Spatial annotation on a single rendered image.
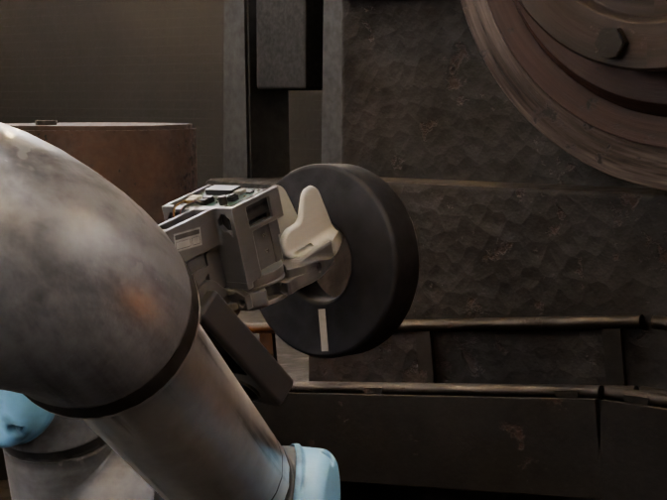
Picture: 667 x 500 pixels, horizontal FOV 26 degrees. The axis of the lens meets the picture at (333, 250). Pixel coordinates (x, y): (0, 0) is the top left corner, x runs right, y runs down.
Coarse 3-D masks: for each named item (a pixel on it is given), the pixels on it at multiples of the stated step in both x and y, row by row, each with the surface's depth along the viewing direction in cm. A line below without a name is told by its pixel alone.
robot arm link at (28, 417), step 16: (0, 400) 88; (16, 400) 88; (0, 416) 89; (16, 416) 88; (32, 416) 88; (48, 416) 90; (0, 432) 89; (16, 432) 89; (32, 432) 89; (48, 432) 91; (64, 432) 91; (80, 432) 92; (16, 448) 92; (32, 448) 92; (48, 448) 92; (64, 448) 92
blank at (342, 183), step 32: (288, 192) 116; (320, 192) 114; (352, 192) 112; (384, 192) 112; (352, 224) 112; (384, 224) 110; (352, 256) 112; (384, 256) 110; (416, 256) 111; (320, 288) 118; (352, 288) 112; (384, 288) 110; (416, 288) 112; (288, 320) 117; (320, 320) 114; (352, 320) 112; (384, 320) 111; (320, 352) 115; (352, 352) 113
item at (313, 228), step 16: (304, 192) 110; (304, 208) 110; (320, 208) 111; (304, 224) 110; (320, 224) 111; (288, 240) 108; (304, 240) 110; (320, 240) 111; (336, 240) 112; (288, 256) 108; (304, 256) 108
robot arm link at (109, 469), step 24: (24, 456) 92; (48, 456) 92; (72, 456) 92; (96, 456) 93; (24, 480) 93; (48, 480) 93; (72, 480) 93; (96, 480) 93; (120, 480) 93; (144, 480) 93
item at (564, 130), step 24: (480, 0) 125; (480, 24) 125; (480, 48) 125; (504, 48) 124; (504, 72) 124; (528, 96) 123; (528, 120) 123; (552, 120) 122; (576, 120) 120; (576, 144) 120; (600, 144) 119; (624, 144) 118; (600, 168) 119; (624, 168) 118; (648, 168) 116
